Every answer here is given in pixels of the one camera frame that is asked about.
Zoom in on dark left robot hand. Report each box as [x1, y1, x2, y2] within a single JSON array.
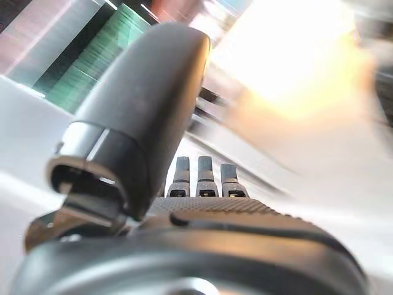
[[9, 23, 369, 295]]

